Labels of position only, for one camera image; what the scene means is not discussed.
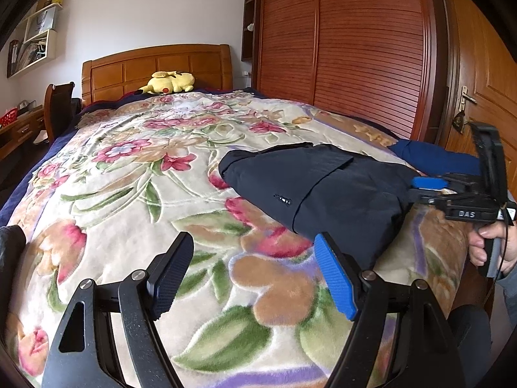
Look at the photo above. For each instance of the red basket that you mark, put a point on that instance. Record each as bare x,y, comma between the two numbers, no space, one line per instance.
8,118

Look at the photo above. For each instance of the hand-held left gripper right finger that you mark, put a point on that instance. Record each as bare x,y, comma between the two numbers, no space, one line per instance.
335,279

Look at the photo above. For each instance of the person's dark trouser leg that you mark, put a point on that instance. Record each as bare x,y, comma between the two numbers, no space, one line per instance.
470,335

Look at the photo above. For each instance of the white wall shelf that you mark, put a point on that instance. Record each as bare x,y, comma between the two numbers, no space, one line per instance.
51,44

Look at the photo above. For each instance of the wooden slatted wardrobe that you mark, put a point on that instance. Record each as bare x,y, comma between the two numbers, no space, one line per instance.
363,40

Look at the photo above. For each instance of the person's right forearm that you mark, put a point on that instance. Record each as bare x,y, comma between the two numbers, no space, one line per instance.
509,287

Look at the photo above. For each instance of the dark hanging door ornament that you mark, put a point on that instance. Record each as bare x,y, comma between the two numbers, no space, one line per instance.
459,122

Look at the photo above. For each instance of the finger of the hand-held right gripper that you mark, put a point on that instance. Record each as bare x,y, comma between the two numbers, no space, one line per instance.
430,183
428,199

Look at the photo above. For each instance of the person's right hand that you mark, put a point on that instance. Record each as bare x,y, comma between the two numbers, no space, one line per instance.
511,242

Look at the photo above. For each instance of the row of books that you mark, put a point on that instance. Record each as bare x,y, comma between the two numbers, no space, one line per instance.
24,54

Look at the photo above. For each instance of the black coat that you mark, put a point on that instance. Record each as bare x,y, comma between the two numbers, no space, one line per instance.
323,186

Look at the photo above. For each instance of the wooden door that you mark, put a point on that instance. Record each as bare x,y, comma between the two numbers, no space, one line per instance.
484,48

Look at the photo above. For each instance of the wooden chair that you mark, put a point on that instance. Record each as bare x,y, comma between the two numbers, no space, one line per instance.
60,105

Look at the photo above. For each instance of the yellow plush toy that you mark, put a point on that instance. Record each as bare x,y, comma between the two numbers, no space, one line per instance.
169,83

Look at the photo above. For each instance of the wooden corner shelf unit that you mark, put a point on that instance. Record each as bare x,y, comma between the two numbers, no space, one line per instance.
249,44

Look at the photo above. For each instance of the blue cloth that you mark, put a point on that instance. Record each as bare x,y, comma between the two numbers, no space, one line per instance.
436,157

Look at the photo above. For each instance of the floral blanket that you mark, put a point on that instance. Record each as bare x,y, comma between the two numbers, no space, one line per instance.
141,194

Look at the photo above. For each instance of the wooden desk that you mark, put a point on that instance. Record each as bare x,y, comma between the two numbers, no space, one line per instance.
22,129

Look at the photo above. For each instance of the wooden bed headboard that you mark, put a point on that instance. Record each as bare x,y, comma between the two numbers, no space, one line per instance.
121,72

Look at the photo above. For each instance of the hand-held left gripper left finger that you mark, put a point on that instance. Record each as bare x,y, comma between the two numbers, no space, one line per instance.
171,275

